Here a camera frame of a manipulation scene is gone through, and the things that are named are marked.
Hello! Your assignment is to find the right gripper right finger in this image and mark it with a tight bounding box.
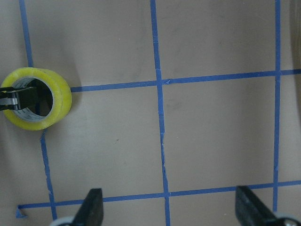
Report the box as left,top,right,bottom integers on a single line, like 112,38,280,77
235,186,282,226

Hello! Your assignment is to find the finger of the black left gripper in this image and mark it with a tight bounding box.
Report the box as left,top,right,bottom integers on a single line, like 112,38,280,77
0,87,39,111

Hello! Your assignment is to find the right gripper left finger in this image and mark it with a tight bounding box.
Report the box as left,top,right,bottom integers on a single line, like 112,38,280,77
71,188,104,226

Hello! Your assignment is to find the yellow tape roll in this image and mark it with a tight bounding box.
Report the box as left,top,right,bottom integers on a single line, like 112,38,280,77
0,67,72,130

